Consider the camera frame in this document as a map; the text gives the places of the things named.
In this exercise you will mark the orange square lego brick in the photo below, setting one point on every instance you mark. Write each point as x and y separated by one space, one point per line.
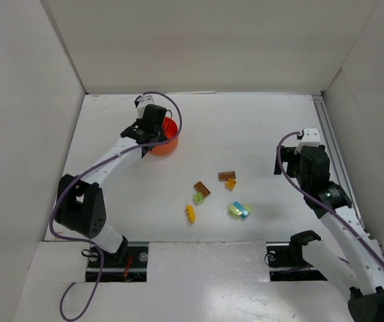
230 184

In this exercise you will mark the lime green lego brick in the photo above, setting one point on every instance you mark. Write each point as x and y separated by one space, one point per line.
198 198

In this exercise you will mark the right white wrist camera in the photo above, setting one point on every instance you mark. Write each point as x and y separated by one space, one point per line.
309 137

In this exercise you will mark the brown lego plate right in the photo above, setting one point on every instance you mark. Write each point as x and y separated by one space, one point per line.
226 176

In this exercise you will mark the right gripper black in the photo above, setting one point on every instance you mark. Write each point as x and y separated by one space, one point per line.
280 160

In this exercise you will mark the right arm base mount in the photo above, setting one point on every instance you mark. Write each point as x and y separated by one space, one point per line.
285 267

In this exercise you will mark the brown lego plate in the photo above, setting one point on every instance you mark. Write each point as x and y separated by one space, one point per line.
226 176
201 188

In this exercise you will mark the turquoise lego brick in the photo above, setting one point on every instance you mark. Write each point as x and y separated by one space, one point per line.
242 211

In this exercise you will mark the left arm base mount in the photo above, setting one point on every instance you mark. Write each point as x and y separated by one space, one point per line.
133 268

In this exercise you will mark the orange round divided container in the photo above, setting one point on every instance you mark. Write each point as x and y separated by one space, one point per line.
170 128

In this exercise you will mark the yellow curved lego brick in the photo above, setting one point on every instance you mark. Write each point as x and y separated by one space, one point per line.
191 214

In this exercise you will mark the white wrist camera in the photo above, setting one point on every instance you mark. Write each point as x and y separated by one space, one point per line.
309 137
141 102

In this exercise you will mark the brown lego plate left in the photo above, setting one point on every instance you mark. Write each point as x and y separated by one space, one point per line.
201 188

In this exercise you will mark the aluminium rail right side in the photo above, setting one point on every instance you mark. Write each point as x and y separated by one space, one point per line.
335 155

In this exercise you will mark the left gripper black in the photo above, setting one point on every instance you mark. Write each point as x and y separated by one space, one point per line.
160 135

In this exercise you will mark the pale yellow lego brick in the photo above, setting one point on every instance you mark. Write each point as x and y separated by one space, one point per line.
231 210

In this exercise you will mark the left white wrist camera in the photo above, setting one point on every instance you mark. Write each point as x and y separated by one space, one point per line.
141 102

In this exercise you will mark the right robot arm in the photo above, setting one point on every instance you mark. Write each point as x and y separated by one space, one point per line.
360 278

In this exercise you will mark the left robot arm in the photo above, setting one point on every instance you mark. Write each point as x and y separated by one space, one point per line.
80 204

